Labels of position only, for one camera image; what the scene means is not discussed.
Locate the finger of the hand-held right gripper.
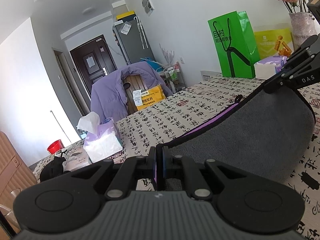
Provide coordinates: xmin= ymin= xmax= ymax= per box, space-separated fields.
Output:
xmin=265 ymin=55 xmax=320 ymax=94
xmin=281 ymin=34 xmax=320 ymax=69

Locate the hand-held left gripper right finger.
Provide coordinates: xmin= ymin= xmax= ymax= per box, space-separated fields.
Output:
xmin=163 ymin=146 xmax=250 ymax=201

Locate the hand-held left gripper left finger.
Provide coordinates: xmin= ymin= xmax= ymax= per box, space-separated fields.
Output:
xmin=70 ymin=147 xmax=158 ymax=200

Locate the grey towel with purple edge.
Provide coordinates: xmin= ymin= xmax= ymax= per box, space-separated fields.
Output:
xmin=156 ymin=80 xmax=316 ymax=188

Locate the purple tissue pack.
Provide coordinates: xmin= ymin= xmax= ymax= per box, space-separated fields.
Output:
xmin=76 ymin=111 xmax=123 ymax=163
xmin=253 ymin=55 xmax=288 ymax=80

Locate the textured pale vase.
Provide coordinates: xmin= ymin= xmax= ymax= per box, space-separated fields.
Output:
xmin=289 ymin=11 xmax=318 ymax=48

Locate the yellow paper bag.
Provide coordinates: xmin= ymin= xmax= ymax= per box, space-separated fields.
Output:
xmin=254 ymin=27 xmax=295 ymax=61

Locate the green shopping bag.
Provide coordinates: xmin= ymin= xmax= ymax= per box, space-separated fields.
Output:
xmin=207 ymin=11 xmax=261 ymax=78

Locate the yellow delivery bag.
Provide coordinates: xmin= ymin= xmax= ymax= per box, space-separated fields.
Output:
xmin=132 ymin=85 xmax=167 ymax=112

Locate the pale flat box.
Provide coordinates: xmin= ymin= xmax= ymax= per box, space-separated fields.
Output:
xmin=64 ymin=147 xmax=92 ymax=172

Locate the metal rack with bottles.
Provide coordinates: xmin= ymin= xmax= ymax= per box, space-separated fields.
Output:
xmin=160 ymin=64 xmax=187 ymax=96

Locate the wooden chair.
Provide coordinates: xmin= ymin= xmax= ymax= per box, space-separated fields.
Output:
xmin=122 ymin=74 xmax=151 ymax=117

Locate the purple jacket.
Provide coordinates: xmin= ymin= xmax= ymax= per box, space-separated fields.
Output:
xmin=90 ymin=61 xmax=167 ymax=121

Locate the black pouch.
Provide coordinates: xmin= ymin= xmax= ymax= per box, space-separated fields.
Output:
xmin=39 ymin=152 xmax=73 ymax=183

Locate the blue bag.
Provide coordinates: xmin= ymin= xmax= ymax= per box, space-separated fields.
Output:
xmin=140 ymin=57 xmax=163 ymax=72

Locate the red bucket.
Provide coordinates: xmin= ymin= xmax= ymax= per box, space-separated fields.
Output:
xmin=47 ymin=139 xmax=63 ymax=155

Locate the dried pampas grass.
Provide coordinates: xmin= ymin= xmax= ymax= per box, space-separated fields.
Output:
xmin=159 ymin=42 xmax=177 ymax=67

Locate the dark brown door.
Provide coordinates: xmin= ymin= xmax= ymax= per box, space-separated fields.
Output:
xmin=70 ymin=36 xmax=118 ymax=98

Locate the grey refrigerator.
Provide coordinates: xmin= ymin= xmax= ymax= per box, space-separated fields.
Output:
xmin=112 ymin=17 xmax=157 ymax=66

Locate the folded white umbrella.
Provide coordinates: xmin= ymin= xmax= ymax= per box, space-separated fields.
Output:
xmin=134 ymin=16 xmax=147 ymax=50

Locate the beige suitcase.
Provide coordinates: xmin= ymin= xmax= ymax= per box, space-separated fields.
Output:
xmin=0 ymin=131 xmax=38 ymax=233

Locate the clear glass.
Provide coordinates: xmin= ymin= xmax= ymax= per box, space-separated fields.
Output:
xmin=0 ymin=187 xmax=23 ymax=222

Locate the yellow and black box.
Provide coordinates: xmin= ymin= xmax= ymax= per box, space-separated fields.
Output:
xmin=116 ymin=10 xmax=137 ymax=22

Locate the white wall panel box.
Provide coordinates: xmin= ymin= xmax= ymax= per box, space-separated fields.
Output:
xmin=141 ymin=0 xmax=155 ymax=14

